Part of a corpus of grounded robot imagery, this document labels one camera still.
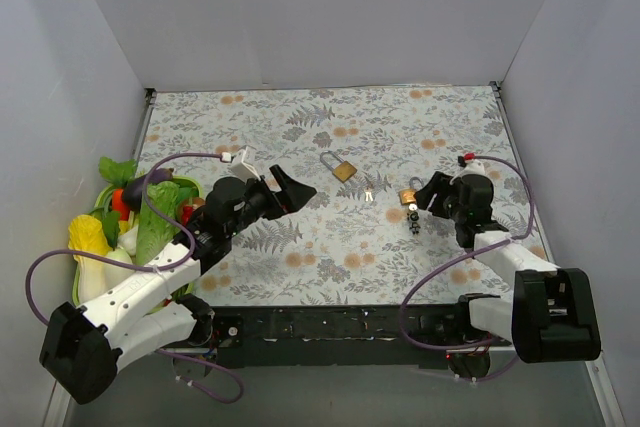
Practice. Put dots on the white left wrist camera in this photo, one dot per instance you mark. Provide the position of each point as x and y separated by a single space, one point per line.
241 165

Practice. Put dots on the floral patterned table mat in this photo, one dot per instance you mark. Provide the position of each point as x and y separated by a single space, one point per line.
340 249

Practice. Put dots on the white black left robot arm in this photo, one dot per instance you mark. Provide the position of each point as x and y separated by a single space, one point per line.
136 322

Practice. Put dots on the green toy lettuce leaf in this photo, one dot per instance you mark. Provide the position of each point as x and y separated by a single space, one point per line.
155 232

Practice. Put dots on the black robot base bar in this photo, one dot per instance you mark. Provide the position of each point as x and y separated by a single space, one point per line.
364 335

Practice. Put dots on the red toy chili pepper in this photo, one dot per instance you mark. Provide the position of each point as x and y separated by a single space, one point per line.
187 212

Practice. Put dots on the small brass padlock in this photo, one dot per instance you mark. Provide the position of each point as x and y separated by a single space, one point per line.
407 195

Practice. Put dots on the yellow white toy cabbage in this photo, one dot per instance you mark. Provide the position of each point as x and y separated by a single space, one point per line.
86 235

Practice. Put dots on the brown toy mushroom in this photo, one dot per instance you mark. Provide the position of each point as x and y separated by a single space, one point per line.
197 202

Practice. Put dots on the green plastic vegetable tray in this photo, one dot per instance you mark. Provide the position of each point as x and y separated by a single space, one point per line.
123 233

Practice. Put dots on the orange toy carrot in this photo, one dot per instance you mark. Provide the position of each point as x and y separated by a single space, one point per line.
119 205

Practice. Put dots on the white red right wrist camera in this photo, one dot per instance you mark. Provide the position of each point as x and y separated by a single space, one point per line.
470 165

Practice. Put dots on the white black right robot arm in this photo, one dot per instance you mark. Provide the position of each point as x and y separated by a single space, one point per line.
551 315

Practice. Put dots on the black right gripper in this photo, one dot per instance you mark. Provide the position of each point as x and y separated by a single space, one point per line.
441 197

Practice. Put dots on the white toy radish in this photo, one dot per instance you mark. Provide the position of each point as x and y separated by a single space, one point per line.
115 274

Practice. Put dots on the long shackle brass padlock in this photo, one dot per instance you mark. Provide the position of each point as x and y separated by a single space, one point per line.
341 169

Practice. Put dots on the panda figure keychain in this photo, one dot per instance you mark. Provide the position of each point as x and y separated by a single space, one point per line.
414 222

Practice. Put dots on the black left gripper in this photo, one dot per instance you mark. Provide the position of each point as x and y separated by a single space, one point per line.
275 198

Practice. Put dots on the purple toy eggplant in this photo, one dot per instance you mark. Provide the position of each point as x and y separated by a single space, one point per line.
132 193

